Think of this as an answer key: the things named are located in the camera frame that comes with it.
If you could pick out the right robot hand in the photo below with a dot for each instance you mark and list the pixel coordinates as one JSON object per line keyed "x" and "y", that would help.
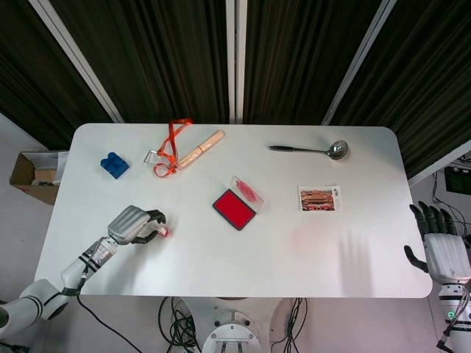
{"x": 447, "y": 257}

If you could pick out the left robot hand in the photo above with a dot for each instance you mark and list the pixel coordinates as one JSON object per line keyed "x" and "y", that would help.
{"x": 127, "y": 224}

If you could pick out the white block with red end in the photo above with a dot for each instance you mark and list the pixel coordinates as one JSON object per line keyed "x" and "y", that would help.
{"x": 166, "y": 232}

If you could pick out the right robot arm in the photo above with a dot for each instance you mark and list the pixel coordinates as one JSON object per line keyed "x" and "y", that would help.
{"x": 456, "y": 316}

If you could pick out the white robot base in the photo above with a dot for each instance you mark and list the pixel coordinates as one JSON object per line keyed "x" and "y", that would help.
{"x": 235, "y": 327}

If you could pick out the blue plastic block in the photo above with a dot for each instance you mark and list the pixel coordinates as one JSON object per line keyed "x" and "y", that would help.
{"x": 115, "y": 166}

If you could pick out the orange ribbon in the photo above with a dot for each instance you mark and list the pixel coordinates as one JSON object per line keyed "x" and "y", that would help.
{"x": 171, "y": 145}

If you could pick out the brown cardboard box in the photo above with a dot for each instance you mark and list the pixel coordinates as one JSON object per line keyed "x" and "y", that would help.
{"x": 33, "y": 180}

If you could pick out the folded wooden fan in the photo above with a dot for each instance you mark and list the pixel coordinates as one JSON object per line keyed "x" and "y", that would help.
{"x": 200, "y": 149}

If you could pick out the red ink pad clear lid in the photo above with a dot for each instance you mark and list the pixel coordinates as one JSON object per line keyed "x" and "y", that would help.
{"x": 232, "y": 209}

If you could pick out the palace photo postcard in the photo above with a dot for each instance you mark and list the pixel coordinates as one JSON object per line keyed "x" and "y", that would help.
{"x": 319, "y": 199}

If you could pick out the black pleated curtain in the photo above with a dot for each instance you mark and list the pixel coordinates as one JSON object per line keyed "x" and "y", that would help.
{"x": 154, "y": 55}

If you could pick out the small clear rectangular frame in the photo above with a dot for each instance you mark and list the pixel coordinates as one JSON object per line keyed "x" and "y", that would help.
{"x": 147, "y": 157}

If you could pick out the white frame post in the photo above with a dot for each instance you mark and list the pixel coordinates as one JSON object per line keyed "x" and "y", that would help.
{"x": 358, "y": 62}
{"x": 77, "y": 60}
{"x": 235, "y": 59}

